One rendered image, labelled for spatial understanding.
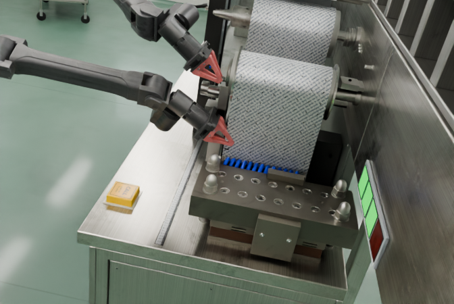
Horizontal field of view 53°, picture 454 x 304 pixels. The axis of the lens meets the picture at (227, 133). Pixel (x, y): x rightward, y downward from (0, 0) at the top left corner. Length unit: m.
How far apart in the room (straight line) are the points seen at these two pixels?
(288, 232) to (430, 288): 0.51
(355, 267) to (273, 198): 0.60
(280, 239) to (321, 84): 0.39
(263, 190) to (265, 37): 0.46
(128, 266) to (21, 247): 1.33
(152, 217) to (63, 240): 1.31
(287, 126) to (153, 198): 0.42
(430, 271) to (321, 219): 0.50
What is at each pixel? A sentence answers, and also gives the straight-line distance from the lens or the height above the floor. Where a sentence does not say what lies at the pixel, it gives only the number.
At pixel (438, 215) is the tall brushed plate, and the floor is 1.35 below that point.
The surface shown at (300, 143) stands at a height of 1.12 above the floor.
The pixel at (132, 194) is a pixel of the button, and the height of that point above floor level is 0.92.
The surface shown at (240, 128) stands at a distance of 1.19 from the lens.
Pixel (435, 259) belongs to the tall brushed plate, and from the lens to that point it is 0.64.
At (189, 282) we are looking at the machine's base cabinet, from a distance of 1.18.
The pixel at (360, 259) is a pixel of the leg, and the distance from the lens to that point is 1.62.
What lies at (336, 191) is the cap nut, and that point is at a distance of 1.19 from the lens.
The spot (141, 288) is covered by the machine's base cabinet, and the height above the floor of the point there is 0.75.
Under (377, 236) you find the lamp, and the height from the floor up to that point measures 1.20.
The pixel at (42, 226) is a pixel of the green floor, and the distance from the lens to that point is 2.58.
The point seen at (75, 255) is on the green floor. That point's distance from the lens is 2.40.
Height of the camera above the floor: 1.68
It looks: 29 degrees down
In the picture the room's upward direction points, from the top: 10 degrees clockwise
